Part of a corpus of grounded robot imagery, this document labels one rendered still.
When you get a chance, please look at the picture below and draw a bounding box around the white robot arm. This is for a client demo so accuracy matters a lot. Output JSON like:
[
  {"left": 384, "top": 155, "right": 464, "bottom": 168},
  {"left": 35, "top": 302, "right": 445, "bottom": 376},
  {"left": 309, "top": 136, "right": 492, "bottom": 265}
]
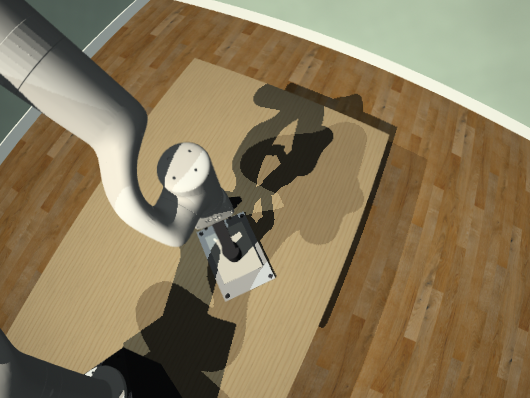
[{"left": 0, "top": 0, "right": 224, "bottom": 398}]

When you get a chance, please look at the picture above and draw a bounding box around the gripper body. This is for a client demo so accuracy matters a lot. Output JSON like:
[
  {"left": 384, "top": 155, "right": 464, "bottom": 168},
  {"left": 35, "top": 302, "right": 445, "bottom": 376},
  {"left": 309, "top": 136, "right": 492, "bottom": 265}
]
[{"left": 195, "top": 189, "right": 234, "bottom": 229}]

